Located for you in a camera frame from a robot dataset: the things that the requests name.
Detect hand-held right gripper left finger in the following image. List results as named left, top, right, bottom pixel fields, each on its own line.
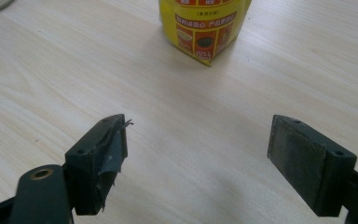
left=64, top=113, right=134, bottom=217

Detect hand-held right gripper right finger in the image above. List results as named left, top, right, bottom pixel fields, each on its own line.
left=267, top=114, right=358, bottom=217

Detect yellow printed snack bag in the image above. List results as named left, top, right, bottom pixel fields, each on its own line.
left=158, top=0, right=254, bottom=67

